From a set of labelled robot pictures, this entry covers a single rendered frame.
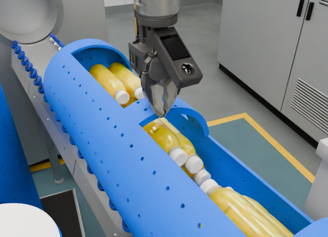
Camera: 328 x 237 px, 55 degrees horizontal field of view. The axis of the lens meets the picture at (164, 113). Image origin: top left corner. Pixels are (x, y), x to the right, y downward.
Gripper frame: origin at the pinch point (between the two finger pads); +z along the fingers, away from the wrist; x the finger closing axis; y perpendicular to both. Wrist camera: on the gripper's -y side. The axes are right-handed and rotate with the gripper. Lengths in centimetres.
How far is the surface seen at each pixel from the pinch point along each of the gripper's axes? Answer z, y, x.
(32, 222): 19.7, 5.2, 29.5
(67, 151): 35, 41, 13
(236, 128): 123, 99, -135
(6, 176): 59, 69, 34
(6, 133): 41, 72, 28
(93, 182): 30.8, 19.4, 11.4
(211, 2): 120, 386, -346
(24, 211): 19.7, 9.1, 30.4
